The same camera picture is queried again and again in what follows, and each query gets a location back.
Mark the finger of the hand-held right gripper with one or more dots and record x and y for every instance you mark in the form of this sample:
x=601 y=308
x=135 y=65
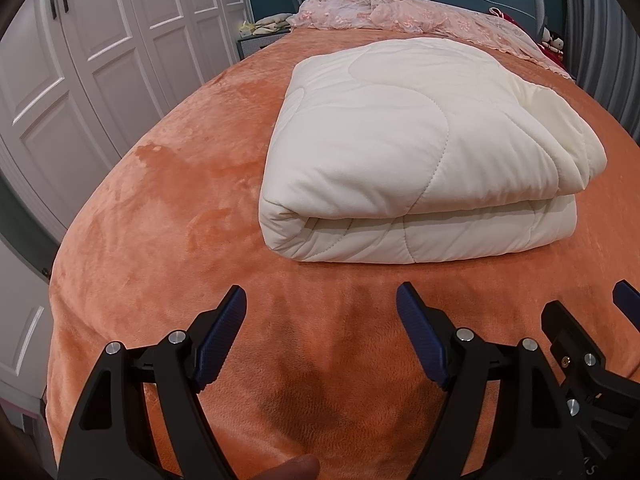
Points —
x=627 y=297
x=567 y=327

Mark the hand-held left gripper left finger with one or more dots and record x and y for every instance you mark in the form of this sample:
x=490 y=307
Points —
x=220 y=340

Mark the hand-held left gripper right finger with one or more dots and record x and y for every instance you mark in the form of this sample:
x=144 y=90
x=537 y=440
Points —
x=422 y=340

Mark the cream quilted jacket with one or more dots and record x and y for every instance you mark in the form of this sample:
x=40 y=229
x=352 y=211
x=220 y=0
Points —
x=400 y=150

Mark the person's left hand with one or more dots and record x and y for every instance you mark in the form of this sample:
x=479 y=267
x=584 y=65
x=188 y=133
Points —
x=285 y=470

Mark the orange plush blanket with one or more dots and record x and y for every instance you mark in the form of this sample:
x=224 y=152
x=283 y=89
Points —
x=175 y=240

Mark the white low cabinet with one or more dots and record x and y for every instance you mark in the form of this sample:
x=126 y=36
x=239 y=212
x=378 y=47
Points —
x=20 y=340

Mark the grey blue curtain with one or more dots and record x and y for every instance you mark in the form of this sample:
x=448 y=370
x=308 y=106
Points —
x=600 y=35

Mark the plush toy pair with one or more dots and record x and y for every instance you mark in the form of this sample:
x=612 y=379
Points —
x=552 y=39

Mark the grey nightstand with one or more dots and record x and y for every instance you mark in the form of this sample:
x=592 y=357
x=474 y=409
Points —
x=255 y=45

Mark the white panelled wardrobe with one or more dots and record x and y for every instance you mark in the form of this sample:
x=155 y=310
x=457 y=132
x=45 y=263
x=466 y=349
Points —
x=100 y=60

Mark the beige cloth bundle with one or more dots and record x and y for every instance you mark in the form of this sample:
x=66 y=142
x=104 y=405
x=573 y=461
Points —
x=272 y=24

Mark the pink lace quilt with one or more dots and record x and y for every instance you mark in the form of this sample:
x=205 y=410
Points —
x=425 y=15

